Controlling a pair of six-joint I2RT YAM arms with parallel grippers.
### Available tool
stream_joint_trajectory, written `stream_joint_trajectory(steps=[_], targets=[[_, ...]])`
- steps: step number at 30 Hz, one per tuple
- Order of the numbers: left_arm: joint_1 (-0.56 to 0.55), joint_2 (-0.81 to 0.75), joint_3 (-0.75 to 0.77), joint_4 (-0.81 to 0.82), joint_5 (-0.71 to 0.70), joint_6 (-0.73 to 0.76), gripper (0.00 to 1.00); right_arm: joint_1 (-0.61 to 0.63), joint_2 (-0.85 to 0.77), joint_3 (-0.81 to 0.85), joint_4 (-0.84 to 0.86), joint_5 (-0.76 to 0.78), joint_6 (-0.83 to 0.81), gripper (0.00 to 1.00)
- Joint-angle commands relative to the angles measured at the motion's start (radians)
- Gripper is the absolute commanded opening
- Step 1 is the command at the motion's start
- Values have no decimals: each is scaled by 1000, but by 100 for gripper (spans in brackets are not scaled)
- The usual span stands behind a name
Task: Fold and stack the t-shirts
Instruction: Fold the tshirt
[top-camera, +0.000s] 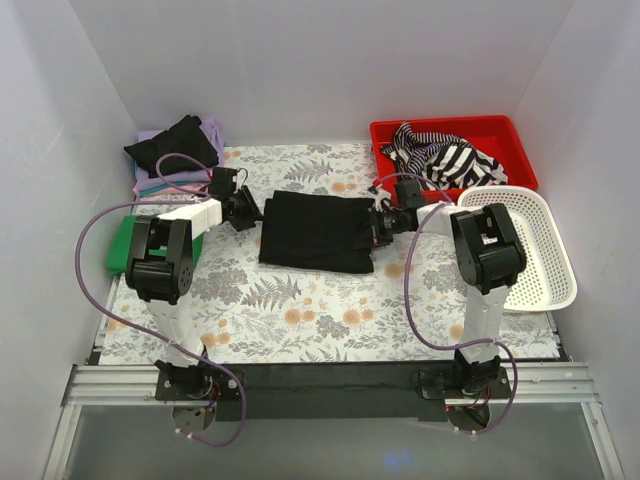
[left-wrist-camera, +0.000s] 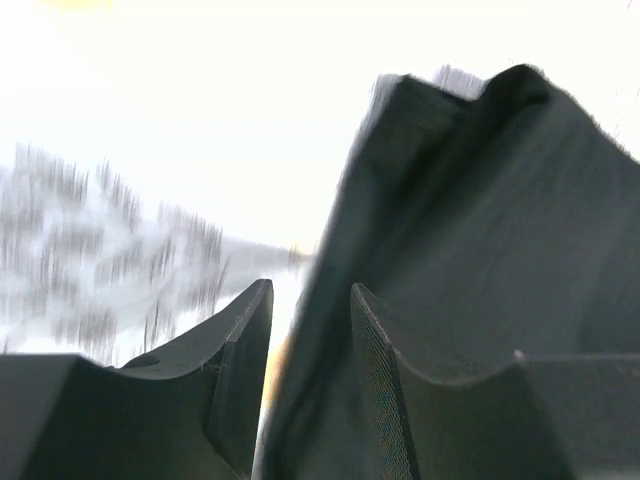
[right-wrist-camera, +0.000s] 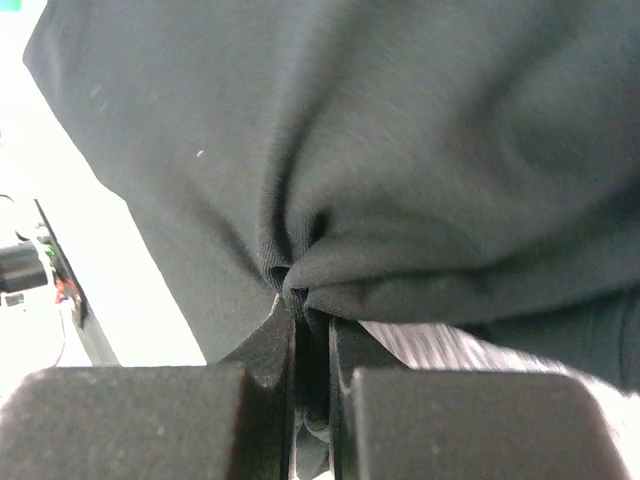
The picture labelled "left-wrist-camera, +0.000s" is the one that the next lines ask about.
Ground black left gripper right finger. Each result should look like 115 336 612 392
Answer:
351 284 639 479

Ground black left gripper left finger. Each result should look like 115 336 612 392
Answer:
1 279 273 480

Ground black floral print t-shirt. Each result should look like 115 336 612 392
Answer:
261 65 639 479

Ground floral patterned table mat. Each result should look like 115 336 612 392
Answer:
0 0 640 451

